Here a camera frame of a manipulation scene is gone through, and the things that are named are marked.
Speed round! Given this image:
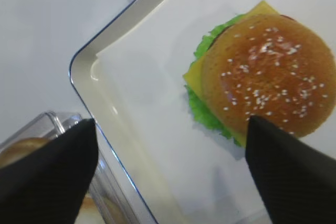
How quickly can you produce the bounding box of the clear bun container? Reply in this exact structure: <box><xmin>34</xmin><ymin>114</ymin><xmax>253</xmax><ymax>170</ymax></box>
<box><xmin>0</xmin><ymin>111</ymin><xmax>137</xmax><ymax>224</ymax></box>

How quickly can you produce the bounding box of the white tray liner paper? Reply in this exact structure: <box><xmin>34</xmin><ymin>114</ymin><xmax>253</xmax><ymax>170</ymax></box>
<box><xmin>96</xmin><ymin>0</ymin><xmax>336</xmax><ymax>224</ymax></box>

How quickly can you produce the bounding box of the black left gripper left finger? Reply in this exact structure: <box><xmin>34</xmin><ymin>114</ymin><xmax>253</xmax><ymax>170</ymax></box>
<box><xmin>1</xmin><ymin>119</ymin><xmax>99</xmax><ymax>223</ymax></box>

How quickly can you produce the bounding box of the white metal tray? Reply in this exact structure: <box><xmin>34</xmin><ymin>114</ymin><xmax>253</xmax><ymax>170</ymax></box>
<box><xmin>68</xmin><ymin>0</ymin><xmax>336</xmax><ymax>224</ymax></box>

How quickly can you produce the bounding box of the lettuce leaf on burger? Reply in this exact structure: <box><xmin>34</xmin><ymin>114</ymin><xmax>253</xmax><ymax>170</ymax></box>
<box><xmin>185</xmin><ymin>14</ymin><xmax>246</xmax><ymax>148</ymax></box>

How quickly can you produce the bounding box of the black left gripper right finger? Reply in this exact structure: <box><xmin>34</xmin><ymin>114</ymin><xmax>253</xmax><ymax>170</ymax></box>
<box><xmin>245</xmin><ymin>116</ymin><xmax>335</xmax><ymax>223</ymax></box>

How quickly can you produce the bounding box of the cheese slice on burger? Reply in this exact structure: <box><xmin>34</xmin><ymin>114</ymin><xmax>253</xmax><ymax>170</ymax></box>
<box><xmin>183</xmin><ymin>1</ymin><xmax>278</xmax><ymax>140</ymax></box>

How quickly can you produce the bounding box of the bun half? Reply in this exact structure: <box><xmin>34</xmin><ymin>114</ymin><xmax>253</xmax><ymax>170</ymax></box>
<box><xmin>201</xmin><ymin>14</ymin><xmax>335</xmax><ymax>137</ymax></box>
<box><xmin>1</xmin><ymin>137</ymin><xmax>50</xmax><ymax>168</ymax></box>

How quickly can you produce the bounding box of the meat patty on burger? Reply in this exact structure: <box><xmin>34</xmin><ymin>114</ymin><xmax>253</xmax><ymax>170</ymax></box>
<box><xmin>210</xmin><ymin>25</ymin><xmax>232</xmax><ymax>47</ymax></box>

